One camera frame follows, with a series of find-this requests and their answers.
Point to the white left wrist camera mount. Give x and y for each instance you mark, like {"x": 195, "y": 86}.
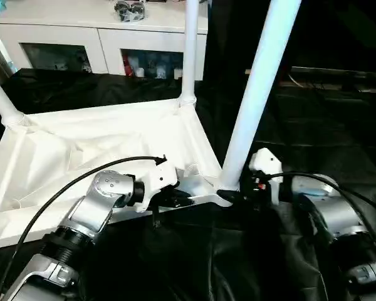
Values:
{"x": 161, "y": 178}

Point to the red bottle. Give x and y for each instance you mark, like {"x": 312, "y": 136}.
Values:
{"x": 127, "y": 64}

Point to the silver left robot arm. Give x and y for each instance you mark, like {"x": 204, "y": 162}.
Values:
{"x": 94, "y": 203}

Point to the dark object on cabinet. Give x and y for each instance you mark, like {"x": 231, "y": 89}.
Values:
{"x": 130, "y": 11}

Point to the white cabinet with glass doors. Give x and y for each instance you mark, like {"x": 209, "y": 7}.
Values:
{"x": 81, "y": 34}

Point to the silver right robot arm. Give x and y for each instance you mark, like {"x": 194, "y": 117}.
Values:
{"x": 332, "y": 210}

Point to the white plastic table top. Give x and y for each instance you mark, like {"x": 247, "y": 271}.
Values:
{"x": 81, "y": 135}

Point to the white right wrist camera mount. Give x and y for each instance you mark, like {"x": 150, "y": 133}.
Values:
{"x": 266, "y": 160}

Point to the black mat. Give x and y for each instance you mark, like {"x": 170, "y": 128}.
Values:
{"x": 238, "y": 251}

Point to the white plastic table leg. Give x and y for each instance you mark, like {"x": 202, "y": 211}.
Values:
{"x": 3, "y": 103}
{"x": 260, "y": 78}
{"x": 190, "y": 47}

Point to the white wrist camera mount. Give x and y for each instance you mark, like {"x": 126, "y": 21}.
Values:
{"x": 266, "y": 160}
{"x": 161, "y": 178}

